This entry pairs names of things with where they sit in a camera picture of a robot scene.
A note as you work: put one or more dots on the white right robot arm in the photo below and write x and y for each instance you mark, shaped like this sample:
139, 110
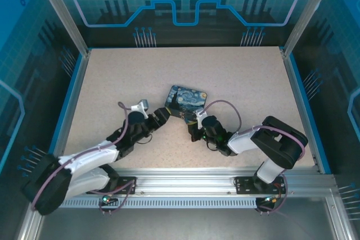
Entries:
281, 141

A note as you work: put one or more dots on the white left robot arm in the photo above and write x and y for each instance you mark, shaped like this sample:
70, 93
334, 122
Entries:
84, 161

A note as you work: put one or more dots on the aluminium frame post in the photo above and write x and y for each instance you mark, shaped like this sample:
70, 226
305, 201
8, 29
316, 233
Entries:
64, 15
306, 15

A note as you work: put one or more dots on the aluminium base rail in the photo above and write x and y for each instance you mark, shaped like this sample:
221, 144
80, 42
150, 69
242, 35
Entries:
182, 179

